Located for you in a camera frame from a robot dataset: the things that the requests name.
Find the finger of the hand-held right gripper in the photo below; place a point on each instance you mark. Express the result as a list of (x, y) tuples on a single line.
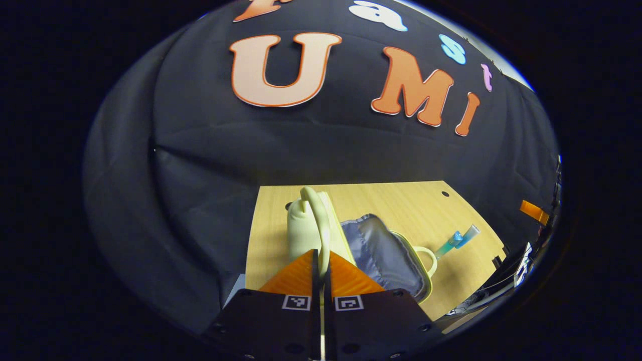
[(534, 211)]

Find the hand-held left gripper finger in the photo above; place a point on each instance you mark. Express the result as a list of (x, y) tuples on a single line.
[(327, 301), (316, 301)]

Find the blue translucent squeeze tube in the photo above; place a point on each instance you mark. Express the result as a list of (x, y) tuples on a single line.
[(471, 231)]

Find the cream yellow suitcase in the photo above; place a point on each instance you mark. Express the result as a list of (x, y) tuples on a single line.
[(301, 225)]

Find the black backdrop cloth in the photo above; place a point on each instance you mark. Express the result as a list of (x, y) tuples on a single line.
[(200, 175)]

